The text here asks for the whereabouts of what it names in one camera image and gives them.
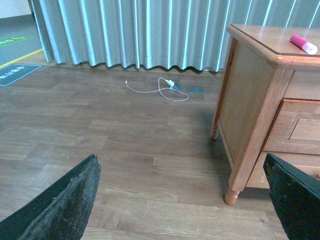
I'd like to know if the camera left gripper black left finger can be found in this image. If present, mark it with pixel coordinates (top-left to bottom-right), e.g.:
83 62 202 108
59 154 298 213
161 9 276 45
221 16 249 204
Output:
0 154 102 240

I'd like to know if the camera left gripper black right finger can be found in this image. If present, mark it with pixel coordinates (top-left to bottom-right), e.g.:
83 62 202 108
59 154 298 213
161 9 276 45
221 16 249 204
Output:
263 152 320 240

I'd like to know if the wooden drawer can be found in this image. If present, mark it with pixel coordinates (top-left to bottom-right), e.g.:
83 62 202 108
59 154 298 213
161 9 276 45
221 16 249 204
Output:
263 99 320 155

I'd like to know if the pink marker with clear cap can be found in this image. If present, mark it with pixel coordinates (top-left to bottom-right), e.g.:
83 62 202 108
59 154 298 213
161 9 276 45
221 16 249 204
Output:
289 34 318 55

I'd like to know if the wooden nightstand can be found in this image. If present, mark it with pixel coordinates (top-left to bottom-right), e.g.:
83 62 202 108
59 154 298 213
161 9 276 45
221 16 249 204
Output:
210 24 320 205

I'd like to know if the blue floor sign sticker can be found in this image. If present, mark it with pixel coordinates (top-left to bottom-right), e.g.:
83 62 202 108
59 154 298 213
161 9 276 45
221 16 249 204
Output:
0 63 42 87

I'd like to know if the grey floor socket plate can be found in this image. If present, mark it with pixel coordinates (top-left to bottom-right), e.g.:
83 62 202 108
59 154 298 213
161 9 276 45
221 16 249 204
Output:
187 86 205 95

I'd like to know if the open floor socket box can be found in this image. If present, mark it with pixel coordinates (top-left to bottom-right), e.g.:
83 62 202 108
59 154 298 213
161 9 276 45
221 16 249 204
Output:
167 81 183 92

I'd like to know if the green floor sign sticker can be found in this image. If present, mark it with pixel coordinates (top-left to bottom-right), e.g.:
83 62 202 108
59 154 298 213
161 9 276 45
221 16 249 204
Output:
0 35 32 48

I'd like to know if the pale green pleated curtain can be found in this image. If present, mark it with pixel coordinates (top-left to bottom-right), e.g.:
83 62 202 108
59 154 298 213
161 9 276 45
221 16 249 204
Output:
31 0 320 72

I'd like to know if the white charger with cable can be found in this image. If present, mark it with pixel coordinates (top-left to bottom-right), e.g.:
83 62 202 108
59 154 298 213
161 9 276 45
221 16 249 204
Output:
125 77 190 102

